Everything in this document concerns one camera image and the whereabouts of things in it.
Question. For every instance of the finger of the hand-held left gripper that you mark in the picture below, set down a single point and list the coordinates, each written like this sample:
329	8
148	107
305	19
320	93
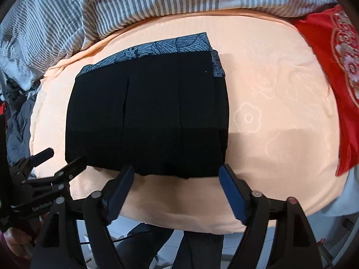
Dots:
73	167
42	156

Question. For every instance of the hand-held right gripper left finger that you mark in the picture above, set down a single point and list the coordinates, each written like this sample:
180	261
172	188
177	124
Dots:
121	192

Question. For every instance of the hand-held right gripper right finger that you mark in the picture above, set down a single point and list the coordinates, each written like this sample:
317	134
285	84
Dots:
232	196

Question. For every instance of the black pants with patterned waistband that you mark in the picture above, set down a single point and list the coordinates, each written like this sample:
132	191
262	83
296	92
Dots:
154	103

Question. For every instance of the person's left hand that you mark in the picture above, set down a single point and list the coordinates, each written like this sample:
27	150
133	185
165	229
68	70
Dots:
14	241

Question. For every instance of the grey jacket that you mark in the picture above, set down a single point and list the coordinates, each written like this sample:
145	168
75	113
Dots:
19	123

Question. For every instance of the small red item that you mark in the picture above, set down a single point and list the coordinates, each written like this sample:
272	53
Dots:
2	108

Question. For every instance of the person's left leg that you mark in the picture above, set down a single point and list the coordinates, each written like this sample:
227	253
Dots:
154	246

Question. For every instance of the person's leg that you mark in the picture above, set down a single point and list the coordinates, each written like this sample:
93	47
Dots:
202	253
154	246

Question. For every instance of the person's right leg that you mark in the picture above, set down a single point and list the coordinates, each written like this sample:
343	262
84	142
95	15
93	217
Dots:
202	253

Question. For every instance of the peach bed sheet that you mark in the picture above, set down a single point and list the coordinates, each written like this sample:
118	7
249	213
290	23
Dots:
266	103

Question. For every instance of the light blue bed cover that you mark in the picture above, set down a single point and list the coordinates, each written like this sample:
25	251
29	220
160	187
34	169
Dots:
343	199

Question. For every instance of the red embroidered pillow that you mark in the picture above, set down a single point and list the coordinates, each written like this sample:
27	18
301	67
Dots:
322	47

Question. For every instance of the grey striped blanket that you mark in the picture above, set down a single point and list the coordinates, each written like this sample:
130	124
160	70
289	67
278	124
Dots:
140	0

